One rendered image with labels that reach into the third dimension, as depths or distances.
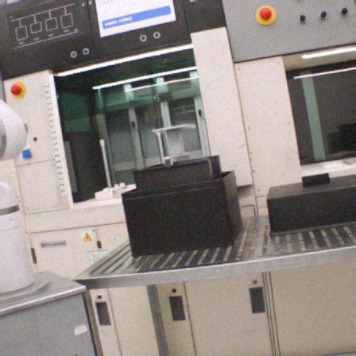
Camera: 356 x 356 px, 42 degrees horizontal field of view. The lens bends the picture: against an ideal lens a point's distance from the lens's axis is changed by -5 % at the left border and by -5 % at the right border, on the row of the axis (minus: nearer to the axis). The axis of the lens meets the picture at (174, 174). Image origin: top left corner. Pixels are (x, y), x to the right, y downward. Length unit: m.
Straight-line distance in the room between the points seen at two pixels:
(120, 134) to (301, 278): 1.39
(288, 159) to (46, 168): 0.89
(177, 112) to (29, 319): 1.75
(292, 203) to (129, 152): 1.54
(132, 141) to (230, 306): 1.23
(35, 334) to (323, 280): 1.03
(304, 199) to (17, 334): 0.76
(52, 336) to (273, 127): 0.99
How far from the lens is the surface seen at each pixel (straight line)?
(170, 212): 1.25
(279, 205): 1.26
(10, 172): 1.92
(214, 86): 1.61
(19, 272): 1.12
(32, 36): 1.91
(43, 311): 1.07
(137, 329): 1.86
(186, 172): 1.26
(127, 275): 1.12
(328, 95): 2.12
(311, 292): 1.74
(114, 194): 1.96
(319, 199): 1.26
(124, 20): 1.77
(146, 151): 2.63
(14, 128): 1.14
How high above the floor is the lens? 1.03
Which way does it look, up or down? 3 degrees down
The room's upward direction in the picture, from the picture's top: 9 degrees counter-clockwise
